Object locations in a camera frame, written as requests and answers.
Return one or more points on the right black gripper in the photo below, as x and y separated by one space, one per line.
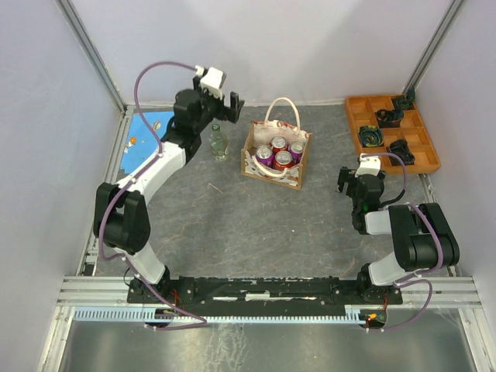
346 176

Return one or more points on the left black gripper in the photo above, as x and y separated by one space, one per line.
236 104

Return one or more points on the green cap glass soda bottle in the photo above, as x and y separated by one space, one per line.
219 143

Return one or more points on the purple fanta can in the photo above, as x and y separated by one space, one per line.
264 155
296 149

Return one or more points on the red soda can back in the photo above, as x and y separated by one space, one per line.
278 143

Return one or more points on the red soda can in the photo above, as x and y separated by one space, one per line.
278 143
283 160

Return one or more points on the red soda can front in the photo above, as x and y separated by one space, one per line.
283 160

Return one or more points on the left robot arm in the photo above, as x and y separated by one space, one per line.
121 219

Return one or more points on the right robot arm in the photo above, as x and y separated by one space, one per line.
422 239

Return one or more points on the canvas tote bag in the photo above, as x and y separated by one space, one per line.
261 133

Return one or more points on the rolled dark sock blue-yellow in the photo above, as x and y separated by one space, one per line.
370 136

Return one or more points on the dark sock lower compartment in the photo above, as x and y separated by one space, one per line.
400 148

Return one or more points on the orange wooden divided tray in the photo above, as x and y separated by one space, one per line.
360 111

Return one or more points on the dark folded sock centre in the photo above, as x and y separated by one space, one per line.
389 118

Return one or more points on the dark sock top corner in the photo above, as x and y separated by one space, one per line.
405 101

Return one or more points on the blue patterned cloth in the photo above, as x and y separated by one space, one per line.
140 142

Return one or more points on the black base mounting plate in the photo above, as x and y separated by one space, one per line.
274 296

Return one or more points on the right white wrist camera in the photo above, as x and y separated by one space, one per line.
369 164

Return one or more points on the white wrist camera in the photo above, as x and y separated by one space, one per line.
369 164
211 80

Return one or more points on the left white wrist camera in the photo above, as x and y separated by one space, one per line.
211 80

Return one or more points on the right aluminium corner post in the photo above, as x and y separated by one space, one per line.
436 40

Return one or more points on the aluminium corner post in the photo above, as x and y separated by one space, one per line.
77 26
436 40

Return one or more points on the left aluminium corner post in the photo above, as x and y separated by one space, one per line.
77 26

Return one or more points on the light blue cable duct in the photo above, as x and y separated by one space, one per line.
153 315

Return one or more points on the aluminium frame rail front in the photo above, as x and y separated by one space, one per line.
448 292

